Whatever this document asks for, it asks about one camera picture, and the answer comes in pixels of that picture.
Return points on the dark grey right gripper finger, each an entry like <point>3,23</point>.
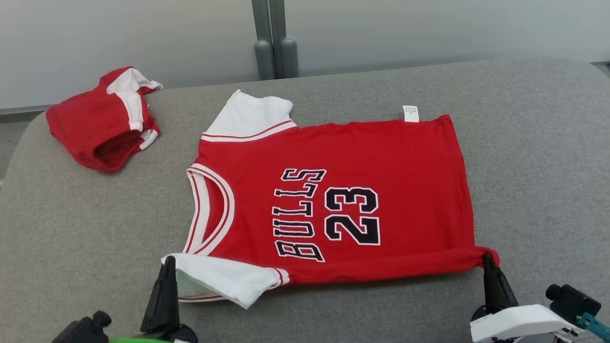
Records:
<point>490,290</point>
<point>504,297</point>

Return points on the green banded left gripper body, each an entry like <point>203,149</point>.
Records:
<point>183,336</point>

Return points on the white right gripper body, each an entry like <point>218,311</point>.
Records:
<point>519,324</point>

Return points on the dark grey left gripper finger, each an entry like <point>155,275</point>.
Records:
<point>171,309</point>
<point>155,309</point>

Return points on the red Bulls 23 jersey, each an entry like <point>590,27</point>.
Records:
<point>381,152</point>

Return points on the red and white shorts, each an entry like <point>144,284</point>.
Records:
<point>81,124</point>

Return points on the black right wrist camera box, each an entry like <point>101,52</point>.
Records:
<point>572,302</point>

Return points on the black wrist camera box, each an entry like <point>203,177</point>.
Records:
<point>572,302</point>
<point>81,331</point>

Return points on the teal right camera connector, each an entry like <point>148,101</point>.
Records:
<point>593,325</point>

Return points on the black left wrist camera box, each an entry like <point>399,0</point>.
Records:
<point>81,331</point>

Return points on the grey partition post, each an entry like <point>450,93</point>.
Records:
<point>289,57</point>
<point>263,57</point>

